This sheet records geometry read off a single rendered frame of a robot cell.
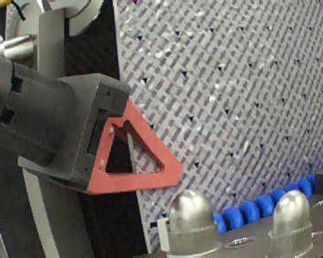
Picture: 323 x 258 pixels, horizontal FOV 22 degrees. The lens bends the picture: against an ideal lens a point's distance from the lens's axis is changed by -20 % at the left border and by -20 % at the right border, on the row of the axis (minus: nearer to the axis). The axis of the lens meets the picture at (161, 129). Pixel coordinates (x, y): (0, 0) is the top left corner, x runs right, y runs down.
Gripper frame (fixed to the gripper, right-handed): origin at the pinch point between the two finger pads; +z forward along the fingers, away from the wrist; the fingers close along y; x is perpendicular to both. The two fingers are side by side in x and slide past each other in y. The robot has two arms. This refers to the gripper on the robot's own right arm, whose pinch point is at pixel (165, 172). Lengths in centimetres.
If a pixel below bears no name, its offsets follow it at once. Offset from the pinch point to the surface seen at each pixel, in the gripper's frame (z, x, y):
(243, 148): 5.4, 3.3, 0.3
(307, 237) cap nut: 0.2, -3.6, 17.9
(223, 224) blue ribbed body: 3.5, -2.6, 3.6
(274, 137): 8.2, 5.0, 0.3
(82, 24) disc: -7.6, 8.1, -4.2
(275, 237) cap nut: -1.8, -3.9, 16.7
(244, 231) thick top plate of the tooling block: 3.9, -3.0, 5.8
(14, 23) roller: -8.1, 10.6, -21.8
